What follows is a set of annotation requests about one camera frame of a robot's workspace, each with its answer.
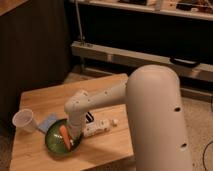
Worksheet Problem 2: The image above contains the green ceramic bowl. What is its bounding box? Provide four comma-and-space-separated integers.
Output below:
45, 119, 82, 156

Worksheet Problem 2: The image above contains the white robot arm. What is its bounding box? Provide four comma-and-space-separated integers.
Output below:
64, 65, 193, 171

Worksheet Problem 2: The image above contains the black striped remote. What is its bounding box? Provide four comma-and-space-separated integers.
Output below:
86, 112, 94, 123

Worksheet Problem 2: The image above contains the wooden table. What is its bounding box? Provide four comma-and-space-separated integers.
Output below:
10, 74, 133, 171

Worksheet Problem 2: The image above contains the metal shelf rack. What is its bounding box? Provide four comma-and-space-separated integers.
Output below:
68, 0, 213, 101

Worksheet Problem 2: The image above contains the orange carrot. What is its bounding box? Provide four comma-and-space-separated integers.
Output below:
59, 125, 71, 150

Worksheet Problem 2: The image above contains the blue sponge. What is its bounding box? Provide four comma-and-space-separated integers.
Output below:
38, 113, 58, 134

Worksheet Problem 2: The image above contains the clear plastic cup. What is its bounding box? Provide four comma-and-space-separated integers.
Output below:
12, 109, 37, 133

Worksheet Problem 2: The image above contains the black handle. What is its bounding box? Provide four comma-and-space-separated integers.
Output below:
169, 58, 200, 68

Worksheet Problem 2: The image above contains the black cable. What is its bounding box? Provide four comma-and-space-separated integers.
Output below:
201, 99, 213, 171

